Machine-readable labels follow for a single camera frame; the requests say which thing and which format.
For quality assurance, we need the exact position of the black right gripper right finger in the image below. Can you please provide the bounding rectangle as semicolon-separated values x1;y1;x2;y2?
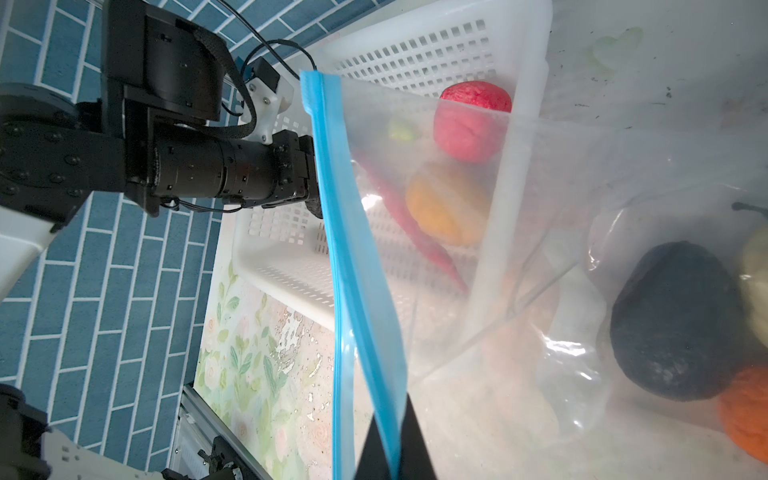
398;396;437;480

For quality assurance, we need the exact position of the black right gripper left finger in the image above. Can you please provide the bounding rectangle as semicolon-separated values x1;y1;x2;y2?
354;418;391;480

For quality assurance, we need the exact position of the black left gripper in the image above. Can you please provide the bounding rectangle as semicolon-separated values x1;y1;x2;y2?
149;128;319;217

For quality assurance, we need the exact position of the yellow lemon food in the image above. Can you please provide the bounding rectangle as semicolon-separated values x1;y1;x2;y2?
405;163;491;247

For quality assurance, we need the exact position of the pink cracked ball food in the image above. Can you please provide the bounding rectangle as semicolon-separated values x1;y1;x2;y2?
433;81;513;164

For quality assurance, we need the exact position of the clear zip top bag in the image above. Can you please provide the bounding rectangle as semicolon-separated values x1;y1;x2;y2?
301;71;767;479

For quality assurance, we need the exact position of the black avocado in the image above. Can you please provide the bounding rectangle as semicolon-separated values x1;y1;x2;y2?
609;241;747;402

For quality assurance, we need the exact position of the small orange tangerine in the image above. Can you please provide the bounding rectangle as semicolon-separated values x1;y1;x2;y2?
718;365;767;463

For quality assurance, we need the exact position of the cream white bun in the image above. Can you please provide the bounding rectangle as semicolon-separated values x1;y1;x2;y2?
739;226;768;346

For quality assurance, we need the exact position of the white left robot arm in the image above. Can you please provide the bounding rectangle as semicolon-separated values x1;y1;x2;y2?
1;1;321;293

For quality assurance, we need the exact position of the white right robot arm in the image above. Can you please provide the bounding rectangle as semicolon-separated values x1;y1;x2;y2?
1;384;437;479

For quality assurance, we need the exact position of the red chili pepper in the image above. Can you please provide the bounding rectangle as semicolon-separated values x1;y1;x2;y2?
356;154;469;294

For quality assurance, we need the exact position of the dark purple eggplant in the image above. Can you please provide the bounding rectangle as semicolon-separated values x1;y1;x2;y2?
387;118;421;142

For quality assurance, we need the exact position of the white perforated plastic basket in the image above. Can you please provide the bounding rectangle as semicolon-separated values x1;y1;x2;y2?
233;1;553;329

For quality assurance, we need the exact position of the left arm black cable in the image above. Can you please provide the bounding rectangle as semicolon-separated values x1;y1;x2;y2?
212;0;319;121

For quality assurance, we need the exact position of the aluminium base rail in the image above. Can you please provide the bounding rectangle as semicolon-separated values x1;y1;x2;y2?
161;384;272;480

